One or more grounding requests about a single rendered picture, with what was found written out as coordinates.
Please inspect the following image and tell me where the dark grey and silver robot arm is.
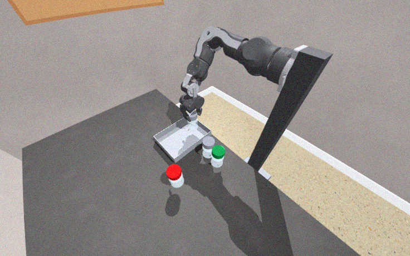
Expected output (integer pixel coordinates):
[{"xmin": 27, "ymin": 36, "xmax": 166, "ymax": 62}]
[{"xmin": 181, "ymin": 26, "xmax": 308, "ymax": 97}]

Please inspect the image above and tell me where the clear bottle with green cap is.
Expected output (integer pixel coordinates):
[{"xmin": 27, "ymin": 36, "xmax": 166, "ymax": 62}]
[{"xmin": 211, "ymin": 145, "xmax": 225, "ymax": 168}]

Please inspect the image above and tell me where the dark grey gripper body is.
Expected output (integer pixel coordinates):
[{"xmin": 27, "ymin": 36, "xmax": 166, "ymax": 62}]
[{"xmin": 179, "ymin": 86, "xmax": 204, "ymax": 113}]

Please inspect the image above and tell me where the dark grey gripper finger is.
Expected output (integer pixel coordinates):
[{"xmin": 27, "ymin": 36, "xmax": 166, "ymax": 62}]
[
  {"xmin": 195, "ymin": 108, "xmax": 202, "ymax": 116},
  {"xmin": 179, "ymin": 104, "xmax": 191, "ymax": 122}
]

